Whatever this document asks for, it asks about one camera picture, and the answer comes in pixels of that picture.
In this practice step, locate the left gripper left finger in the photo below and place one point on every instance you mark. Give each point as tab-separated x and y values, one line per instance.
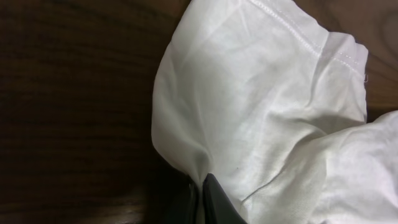
188	204

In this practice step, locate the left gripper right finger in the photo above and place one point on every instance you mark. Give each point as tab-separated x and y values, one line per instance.
217	206

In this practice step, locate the white t-shirt black print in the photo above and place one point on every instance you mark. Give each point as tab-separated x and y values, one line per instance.
274	105

